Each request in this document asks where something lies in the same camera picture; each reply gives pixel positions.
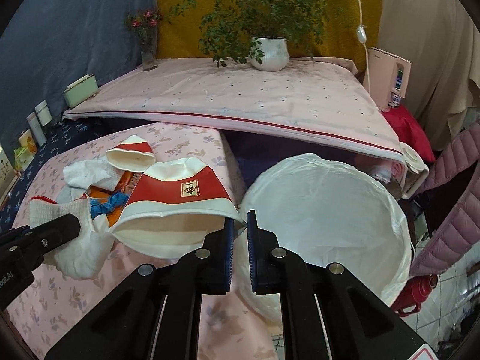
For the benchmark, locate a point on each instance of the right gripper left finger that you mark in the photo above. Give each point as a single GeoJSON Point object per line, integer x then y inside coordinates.
{"type": "Point", "coordinates": [154, 313]}

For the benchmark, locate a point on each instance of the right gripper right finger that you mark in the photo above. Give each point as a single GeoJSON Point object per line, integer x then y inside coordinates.
{"type": "Point", "coordinates": [326, 312]}

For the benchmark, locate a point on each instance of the white knitted sock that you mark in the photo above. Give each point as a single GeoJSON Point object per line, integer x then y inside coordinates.
{"type": "Point", "coordinates": [83, 257]}

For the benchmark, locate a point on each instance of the blue wrapper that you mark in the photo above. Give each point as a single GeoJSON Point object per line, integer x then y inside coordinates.
{"type": "Point", "coordinates": [108, 205]}

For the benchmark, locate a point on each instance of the white tissue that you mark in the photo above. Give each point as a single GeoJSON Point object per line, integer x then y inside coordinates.
{"type": "Point", "coordinates": [96, 172]}

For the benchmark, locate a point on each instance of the large red white paper cup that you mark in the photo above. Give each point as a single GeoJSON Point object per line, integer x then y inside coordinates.
{"type": "Point", "coordinates": [173, 207]}

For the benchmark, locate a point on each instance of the orange plastic bag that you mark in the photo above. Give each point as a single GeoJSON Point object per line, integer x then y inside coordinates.
{"type": "Point", "coordinates": [127, 184]}

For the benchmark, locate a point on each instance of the white trash bag bin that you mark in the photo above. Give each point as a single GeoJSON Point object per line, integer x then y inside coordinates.
{"type": "Point", "coordinates": [329, 212]}

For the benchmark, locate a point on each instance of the white framed card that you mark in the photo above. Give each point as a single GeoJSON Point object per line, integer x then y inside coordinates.
{"type": "Point", "coordinates": [8, 175]}

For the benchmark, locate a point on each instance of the pink floral table cloth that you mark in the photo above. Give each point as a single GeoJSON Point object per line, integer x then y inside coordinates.
{"type": "Point", "coordinates": [54, 303]}

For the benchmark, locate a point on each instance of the small green item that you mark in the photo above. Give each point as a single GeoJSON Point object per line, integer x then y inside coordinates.
{"type": "Point", "coordinates": [23, 158]}

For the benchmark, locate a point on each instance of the red thermos jug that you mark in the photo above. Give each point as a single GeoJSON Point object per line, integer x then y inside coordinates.
{"type": "Point", "coordinates": [415, 292]}

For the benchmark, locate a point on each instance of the small orange box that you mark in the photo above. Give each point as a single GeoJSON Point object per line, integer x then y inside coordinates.
{"type": "Point", "coordinates": [27, 141]}

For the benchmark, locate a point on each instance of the white cosmetic bottle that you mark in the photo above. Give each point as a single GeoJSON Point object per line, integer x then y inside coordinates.
{"type": "Point", "coordinates": [43, 113]}

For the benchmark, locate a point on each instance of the small red white paper cup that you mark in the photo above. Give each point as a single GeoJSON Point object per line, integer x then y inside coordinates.
{"type": "Point", "coordinates": [134, 154]}

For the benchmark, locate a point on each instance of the pink puffer jacket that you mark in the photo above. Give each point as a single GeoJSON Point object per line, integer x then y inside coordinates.
{"type": "Point", "coordinates": [449, 198]}

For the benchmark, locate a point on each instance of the pale green box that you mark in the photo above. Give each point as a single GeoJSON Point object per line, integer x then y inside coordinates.
{"type": "Point", "coordinates": [80, 90]}

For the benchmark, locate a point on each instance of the white tape roll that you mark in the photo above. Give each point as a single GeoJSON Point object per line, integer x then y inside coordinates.
{"type": "Point", "coordinates": [413, 160]}

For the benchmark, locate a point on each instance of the red cloth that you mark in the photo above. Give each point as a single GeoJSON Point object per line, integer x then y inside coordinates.
{"type": "Point", "coordinates": [409, 131]}

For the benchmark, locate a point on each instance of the pink speckled table cloth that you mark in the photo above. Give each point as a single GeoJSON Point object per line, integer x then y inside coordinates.
{"type": "Point", "coordinates": [317, 100]}

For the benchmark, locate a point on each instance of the pink water dispenser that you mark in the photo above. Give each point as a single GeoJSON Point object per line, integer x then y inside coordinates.
{"type": "Point", "coordinates": [386, 79]}

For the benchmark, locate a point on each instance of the glass vase with red flowers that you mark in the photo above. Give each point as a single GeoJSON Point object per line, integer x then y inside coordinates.
{"type": "Point", "coordinates": [145, 26]}

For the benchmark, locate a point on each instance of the green potted plant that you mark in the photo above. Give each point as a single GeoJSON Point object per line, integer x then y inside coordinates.
{"type": "Point", "coordinates": [236, 30]}

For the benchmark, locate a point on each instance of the beige curtain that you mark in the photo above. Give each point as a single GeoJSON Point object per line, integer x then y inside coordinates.
{"type": "Point", "coordinates": [442, 43]}

